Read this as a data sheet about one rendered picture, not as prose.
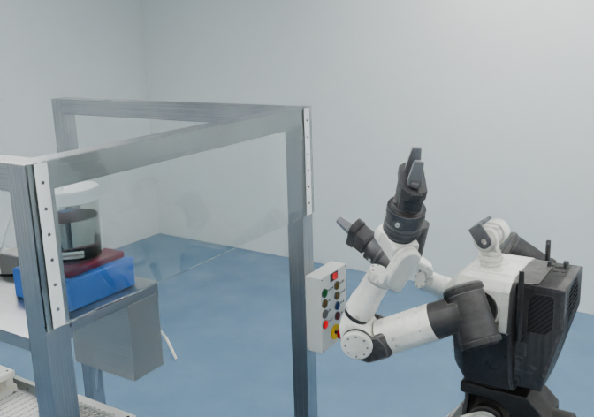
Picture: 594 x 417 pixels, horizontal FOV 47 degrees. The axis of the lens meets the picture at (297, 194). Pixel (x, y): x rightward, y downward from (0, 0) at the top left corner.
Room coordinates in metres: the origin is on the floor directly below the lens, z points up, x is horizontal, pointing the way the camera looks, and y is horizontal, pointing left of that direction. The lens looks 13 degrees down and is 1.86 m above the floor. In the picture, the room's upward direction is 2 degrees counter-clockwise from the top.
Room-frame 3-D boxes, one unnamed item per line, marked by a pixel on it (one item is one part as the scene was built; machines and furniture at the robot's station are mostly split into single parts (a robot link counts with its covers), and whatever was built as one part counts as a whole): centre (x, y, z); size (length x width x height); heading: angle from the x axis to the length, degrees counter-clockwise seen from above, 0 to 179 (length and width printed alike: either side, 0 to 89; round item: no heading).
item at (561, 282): (1.68, -0.55, 1.11); 0.34 x 0.30 x 0.36; 147
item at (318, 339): (2.16, -0.09, 0.95); 0.17 x 0.06 x 0.26; 147
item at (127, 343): (1.66, 0.48, 1.12); 0.22 x 0.11 x 0.20; 57
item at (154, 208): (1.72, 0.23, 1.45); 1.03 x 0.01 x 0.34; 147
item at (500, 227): (1.72, -0.50, 1.31); 0.10 x 0.07 x 0.09; 147
